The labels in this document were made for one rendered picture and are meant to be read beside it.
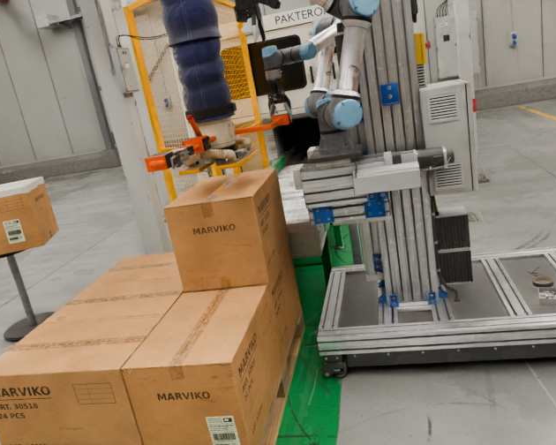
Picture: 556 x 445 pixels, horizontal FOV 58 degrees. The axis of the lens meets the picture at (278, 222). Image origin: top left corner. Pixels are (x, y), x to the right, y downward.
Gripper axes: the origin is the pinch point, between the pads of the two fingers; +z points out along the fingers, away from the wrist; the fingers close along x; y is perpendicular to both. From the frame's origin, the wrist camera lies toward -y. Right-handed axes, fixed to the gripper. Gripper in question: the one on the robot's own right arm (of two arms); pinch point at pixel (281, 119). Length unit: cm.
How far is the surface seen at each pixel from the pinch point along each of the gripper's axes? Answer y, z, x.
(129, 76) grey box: -82, -39, -117
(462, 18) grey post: -292, -45, 132
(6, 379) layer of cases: 119, 66, -92
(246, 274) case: 58, 58, -15
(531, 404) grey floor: 72, 118, 94
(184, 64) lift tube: 39, -32, -30
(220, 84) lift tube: 34.4, -22.0, -17.6
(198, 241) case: 59, 41, -34
